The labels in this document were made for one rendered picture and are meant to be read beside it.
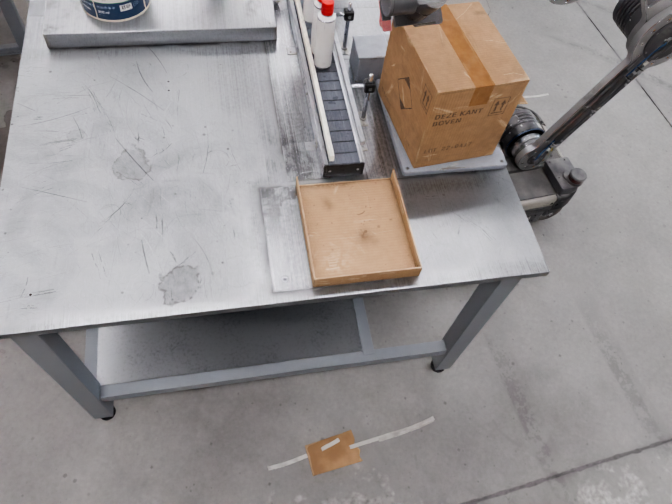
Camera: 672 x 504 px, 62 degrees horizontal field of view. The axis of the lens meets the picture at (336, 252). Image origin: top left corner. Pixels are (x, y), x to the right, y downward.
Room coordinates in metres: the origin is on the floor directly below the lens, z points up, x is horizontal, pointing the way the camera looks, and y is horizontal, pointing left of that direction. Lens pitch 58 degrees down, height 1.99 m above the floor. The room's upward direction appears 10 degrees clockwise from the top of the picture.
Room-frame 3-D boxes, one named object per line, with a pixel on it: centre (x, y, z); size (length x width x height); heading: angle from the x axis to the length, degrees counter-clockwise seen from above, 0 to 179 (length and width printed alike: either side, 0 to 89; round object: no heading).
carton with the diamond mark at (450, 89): (1.19, -0.21, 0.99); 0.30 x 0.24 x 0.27; 26
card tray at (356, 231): (0.79, -0.04, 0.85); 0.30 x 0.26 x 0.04; 19
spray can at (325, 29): (1.31, 0.14, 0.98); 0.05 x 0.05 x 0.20
